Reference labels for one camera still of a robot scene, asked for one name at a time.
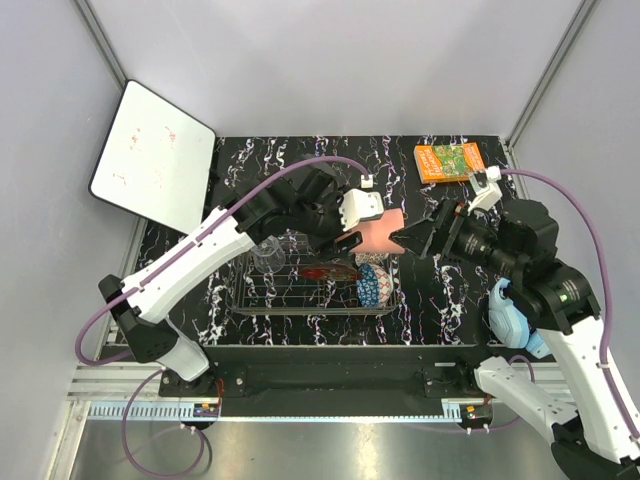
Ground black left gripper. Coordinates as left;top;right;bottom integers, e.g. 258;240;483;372
291;185;364;262

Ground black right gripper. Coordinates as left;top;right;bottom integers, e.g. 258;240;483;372
388;194;522;278

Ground red floral plate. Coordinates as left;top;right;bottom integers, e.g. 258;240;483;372
299;264;361;282

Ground beige patterned bowl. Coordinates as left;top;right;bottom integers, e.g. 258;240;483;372
354;252;389;266

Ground pink plastic cup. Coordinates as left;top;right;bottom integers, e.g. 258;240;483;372
339;208;405;254

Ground clear drinking glass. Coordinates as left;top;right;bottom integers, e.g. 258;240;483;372
251;236;286;274

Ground wire dish rack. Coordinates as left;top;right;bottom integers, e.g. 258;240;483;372
229;231;400;316

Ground blue patterned bowl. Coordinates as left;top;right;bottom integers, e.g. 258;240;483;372
356;263;393;308

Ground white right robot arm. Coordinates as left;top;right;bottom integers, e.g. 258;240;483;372
389;200;639;479

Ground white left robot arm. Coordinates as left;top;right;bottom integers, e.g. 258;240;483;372
89;156;380;396

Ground orange green book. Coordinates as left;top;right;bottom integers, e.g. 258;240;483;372
413;143;486;184

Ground light blue headphones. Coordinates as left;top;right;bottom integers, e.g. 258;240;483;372
488;278;551;359

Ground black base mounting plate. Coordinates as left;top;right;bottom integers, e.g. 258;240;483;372
159;345;502;421

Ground white board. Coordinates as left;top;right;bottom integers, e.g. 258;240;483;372
89;80;216;234

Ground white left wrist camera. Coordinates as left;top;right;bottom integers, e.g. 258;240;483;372
338;189;385;232

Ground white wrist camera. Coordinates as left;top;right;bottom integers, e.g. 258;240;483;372
468;166;502;212
338;189;385;232

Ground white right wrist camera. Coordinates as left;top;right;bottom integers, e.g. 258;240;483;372
468;166;502;212

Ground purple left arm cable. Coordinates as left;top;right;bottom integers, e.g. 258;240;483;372
74;155;374;476

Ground aluminium cable rail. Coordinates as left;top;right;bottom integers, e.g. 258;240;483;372
89;397;466;422

